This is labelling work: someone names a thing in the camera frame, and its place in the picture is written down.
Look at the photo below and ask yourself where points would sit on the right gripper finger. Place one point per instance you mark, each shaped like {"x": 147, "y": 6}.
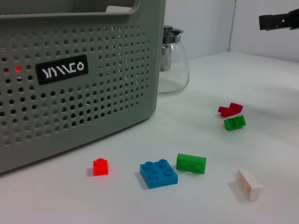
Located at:
{"x": 278, "y": 21}

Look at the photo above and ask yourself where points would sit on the green stepped toy brick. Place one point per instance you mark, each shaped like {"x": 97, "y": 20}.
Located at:
{"x": 191, "y": 163}

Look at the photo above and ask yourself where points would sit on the small red sloped brick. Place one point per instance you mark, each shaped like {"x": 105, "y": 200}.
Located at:
{"x": 100, "y": 167}

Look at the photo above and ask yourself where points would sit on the grey-green perforated storage bin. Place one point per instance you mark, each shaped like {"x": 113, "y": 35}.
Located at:
{"x": 81, "y": 93}

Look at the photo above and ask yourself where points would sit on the long dark red brick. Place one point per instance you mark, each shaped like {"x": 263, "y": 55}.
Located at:
{"x": 230, "y": 110}

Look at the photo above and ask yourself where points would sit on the green rectangular toy brick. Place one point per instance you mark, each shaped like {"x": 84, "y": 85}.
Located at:
{"x": 234, "y": 123}

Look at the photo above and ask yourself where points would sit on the clear glass teapot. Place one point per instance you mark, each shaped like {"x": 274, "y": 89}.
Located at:
{"x": 177, "y": 70}

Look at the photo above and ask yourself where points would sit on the clear white toy brick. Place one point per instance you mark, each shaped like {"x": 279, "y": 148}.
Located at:
{"x": 248, "y": 185}

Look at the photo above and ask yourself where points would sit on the blue flat toy brick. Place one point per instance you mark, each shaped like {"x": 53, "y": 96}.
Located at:
{"x": 158, "y": 174}

